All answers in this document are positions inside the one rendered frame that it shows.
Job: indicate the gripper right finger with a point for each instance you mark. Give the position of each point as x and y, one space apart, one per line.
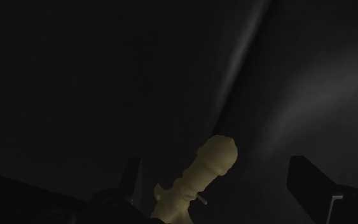
315 183

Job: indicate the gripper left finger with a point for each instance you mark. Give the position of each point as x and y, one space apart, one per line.
73 206

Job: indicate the pale yellow knobbly figure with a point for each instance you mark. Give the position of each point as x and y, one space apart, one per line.
205 173

